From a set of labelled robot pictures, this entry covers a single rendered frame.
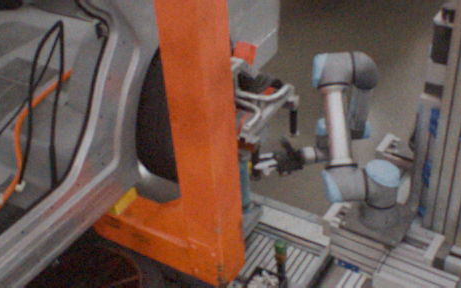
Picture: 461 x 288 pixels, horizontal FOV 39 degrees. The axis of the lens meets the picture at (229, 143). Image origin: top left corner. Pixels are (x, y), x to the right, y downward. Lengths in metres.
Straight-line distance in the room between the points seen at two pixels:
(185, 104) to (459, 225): 1.11
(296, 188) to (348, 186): 1.56
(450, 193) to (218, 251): 0.86
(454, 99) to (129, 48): 1.20
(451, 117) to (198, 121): 0.84
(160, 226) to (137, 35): 0.75
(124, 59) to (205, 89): 0.61
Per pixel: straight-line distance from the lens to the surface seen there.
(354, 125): 2.67
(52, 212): 2.50
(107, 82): 2.52
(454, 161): 2.39
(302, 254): 3.40
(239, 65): 2.82
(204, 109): 2.08
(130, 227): 2.75
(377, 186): 2.33
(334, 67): 2.38
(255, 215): 3.46
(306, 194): 3.82
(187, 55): 2.01
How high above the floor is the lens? 2.51
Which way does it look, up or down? 36 degrees down
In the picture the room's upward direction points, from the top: 5 degrees counter-clockwise
